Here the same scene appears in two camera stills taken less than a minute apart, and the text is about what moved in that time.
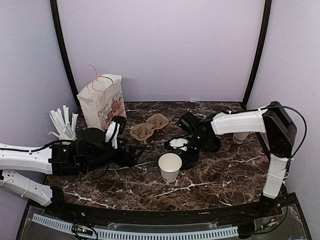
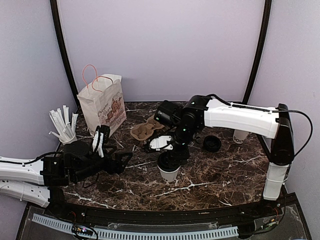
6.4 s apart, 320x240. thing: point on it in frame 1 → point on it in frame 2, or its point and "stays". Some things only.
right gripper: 186,158 → 184,155
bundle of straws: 66,128 stays
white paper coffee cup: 238,137 stays
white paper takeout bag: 103,99 stays
